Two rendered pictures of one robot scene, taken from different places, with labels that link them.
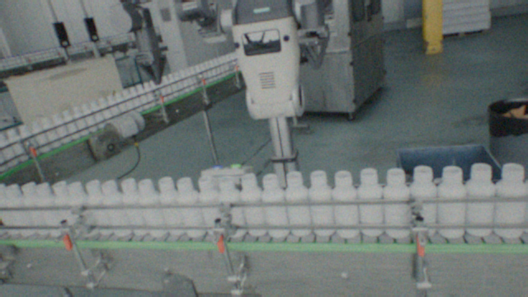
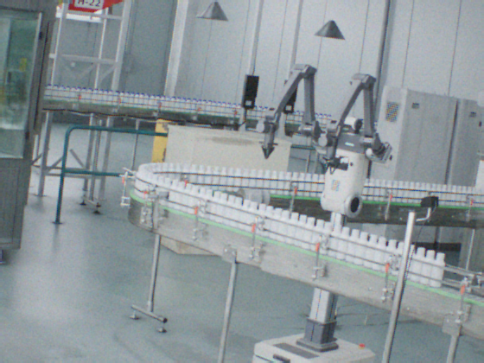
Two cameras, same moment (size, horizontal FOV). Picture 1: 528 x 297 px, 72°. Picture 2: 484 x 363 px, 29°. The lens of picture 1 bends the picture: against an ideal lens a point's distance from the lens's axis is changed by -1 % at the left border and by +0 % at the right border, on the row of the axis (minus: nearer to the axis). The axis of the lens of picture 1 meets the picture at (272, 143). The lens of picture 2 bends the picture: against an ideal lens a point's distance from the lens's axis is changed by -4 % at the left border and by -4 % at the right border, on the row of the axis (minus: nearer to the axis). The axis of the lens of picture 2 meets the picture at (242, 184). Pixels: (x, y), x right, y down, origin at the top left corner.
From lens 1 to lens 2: 4.56 m
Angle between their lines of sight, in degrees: 29
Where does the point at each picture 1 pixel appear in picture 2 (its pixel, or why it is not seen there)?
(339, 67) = not seen: outside the picture
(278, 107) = (335, 205)
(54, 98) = (206, 162)
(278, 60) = (344, 175)
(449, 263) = (332, 267)
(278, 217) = (282, 229)
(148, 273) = (219, 243)
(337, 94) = not seen: outside the picture
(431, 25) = not seen: outside the picture
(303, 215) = (291, 232)
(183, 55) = (391, 175)
